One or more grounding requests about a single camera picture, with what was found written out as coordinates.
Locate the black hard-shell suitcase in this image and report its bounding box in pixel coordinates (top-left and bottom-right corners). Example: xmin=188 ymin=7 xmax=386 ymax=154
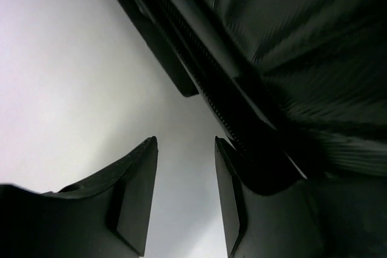
xmin=118 ymin=0 xmax=386 ymax=195

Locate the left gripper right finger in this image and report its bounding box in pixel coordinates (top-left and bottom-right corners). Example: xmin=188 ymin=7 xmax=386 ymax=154
xmin=215 ymin=138 xmax=386 ymax=257

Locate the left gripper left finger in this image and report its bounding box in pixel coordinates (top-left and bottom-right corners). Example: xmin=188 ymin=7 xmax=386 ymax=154
xmin=1 ymin=137 xmax=158 ymax=257

